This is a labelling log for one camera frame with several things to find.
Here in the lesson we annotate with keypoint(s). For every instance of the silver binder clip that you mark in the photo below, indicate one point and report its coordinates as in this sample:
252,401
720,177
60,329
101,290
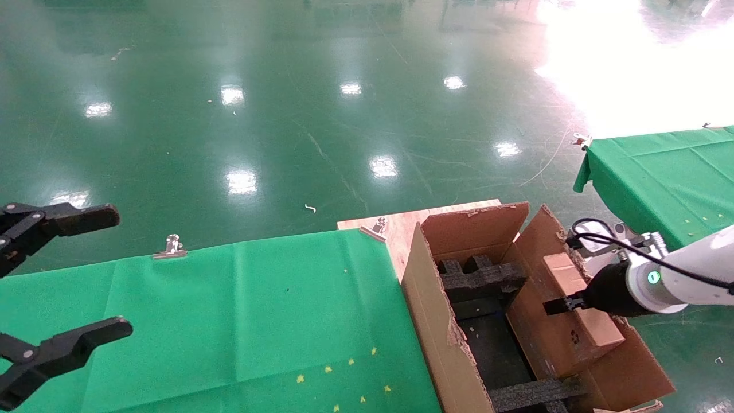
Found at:
170,251
375,230
580,140

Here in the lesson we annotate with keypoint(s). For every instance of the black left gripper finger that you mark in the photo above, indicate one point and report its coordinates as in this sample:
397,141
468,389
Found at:
63,349
80,219

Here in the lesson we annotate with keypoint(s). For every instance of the small brown cardboard box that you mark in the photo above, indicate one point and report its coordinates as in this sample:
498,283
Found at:
590,341

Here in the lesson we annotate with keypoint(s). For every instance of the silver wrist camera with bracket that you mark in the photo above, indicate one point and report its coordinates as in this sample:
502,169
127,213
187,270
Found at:
602,258

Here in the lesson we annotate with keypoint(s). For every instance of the green cloth on side table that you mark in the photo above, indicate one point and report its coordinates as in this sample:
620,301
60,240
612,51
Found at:
659,172

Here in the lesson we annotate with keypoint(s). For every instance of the large open cardboard carton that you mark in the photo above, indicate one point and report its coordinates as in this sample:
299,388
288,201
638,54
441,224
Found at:
436,321

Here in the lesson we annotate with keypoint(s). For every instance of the large green table cloth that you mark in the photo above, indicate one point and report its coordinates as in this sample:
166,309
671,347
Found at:
200,321

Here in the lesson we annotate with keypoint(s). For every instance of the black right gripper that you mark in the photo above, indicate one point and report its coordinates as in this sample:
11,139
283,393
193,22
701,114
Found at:
610,292

